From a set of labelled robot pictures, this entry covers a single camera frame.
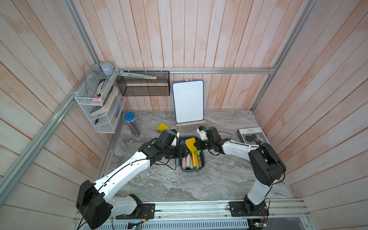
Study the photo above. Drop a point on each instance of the white board blue frame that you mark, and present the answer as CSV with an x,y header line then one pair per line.
x,y
188,98

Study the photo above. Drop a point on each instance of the black mesh wall basket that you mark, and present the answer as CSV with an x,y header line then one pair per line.
x,y
142,87

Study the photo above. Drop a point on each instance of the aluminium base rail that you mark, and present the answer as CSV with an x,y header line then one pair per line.
x,y
220,209

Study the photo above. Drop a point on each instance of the green trowel yellow handle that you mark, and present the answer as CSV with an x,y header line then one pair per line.
x,y
197,152

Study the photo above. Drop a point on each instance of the light blue small shovel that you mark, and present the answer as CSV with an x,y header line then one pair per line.
x,y
188,158

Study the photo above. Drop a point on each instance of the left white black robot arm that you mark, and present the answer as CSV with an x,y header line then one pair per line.
x,y
95,200

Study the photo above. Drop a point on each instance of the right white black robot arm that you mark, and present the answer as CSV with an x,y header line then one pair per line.
x,y
267,167

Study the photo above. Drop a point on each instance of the grey round object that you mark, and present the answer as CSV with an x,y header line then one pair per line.
x,y
107,68

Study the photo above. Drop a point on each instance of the green ruler on basket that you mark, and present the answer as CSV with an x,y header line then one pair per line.
x,y
136,75

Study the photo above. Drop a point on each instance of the yellow shovel blue tip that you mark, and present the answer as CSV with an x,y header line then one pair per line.
x,y
190,144

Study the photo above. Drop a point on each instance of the small wooden easel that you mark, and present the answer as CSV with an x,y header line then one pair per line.
x,y
180,125

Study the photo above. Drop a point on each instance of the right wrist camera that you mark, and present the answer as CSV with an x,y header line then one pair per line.
x,y
202,132

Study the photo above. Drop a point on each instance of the white wire shelf rack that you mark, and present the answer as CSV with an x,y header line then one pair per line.
x,y
96,84

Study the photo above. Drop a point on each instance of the black cover book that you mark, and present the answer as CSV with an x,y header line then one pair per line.
x,y
252,136

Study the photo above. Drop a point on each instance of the purple shovel pink handle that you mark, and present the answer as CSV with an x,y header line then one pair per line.
x,y
183,164

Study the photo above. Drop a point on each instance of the yellow scoop orange handle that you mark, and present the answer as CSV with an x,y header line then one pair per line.
x,y
161,127

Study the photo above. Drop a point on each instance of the yellow shovel wooden handle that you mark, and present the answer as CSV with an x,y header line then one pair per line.
x,y
199,162

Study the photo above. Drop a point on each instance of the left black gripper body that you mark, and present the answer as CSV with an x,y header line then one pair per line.
x,y
173,152

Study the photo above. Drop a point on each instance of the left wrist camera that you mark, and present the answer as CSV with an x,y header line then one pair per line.
x,y
177,136

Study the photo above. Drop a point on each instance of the book in wire shelf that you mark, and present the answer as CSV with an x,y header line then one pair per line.
x,y
97,110

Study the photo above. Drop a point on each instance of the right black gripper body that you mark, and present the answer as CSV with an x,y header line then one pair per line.
x,y
204,144

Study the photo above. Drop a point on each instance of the blue lid pencil tube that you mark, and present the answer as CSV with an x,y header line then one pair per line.
x,y
131,122

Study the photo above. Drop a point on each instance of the dark teal storage box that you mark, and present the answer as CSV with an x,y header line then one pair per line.
x,y
201,155

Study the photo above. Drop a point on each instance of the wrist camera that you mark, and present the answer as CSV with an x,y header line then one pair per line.
x,y
177,136
202,132

